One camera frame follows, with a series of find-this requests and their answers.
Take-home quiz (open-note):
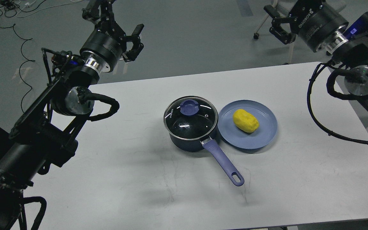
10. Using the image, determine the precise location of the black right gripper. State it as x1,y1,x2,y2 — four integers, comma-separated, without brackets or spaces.
264,0,349,53

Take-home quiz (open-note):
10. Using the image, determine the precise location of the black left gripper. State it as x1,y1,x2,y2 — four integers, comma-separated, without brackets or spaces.
80,0,144,72

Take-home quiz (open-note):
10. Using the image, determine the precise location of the yellow potato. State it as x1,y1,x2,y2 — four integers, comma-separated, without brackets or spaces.
233,109,260,133

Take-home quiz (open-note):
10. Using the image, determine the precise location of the glass lid with blue knob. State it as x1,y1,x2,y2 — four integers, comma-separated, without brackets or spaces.
163,96,219,140

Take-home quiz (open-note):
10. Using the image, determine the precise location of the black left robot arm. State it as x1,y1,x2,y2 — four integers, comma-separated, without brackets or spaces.
0,0,144,230

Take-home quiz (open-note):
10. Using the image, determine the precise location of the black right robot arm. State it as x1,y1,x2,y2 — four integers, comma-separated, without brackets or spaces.
264,0,368,145

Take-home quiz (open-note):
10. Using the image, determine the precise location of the grey office chair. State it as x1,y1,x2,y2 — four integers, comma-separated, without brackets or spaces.
253,0,296,64

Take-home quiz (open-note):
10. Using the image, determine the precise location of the blue plate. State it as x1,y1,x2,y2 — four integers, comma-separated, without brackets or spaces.
218,100,278,150

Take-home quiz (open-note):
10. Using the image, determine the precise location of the black floor cable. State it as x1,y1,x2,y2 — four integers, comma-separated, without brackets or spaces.
0,0,47,114

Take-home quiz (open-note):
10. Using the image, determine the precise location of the white floor cable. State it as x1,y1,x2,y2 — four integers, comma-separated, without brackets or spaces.
15,0,85,18

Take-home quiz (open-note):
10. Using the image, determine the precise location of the dark pot with purple handle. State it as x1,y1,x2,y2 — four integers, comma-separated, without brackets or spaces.
166,123,244,187

